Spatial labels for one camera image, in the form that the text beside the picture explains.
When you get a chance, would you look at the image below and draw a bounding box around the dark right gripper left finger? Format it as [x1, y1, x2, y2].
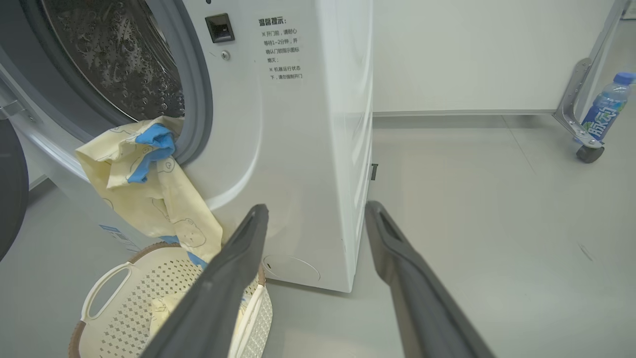
[141, 204, 269, 358]

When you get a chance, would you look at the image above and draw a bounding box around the white partition panel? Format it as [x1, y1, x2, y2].
[373, 0, 617, 117]

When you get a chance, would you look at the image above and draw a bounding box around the white front-load washing machine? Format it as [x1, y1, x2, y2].
[0, 0, 374, 294]

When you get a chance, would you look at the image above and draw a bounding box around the blue energy label sticker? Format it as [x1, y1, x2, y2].
[99, 225, 143, 252]

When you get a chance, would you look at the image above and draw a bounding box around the metal frame with caster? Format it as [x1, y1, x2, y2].
[553, 0, 632, 164]

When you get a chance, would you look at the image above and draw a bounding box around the blue-label plastic drink bottle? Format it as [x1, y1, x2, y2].
[580, 72, 636, 145]

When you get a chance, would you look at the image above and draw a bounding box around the cream perforated laundry basket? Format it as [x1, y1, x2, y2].
[69, 242, 273, 358]

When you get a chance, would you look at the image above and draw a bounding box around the black round glass washer door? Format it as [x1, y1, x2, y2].
[0, 119, 29, 262]

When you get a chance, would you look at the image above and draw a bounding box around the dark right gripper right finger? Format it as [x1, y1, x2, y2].
[365, 200, 497, 358]

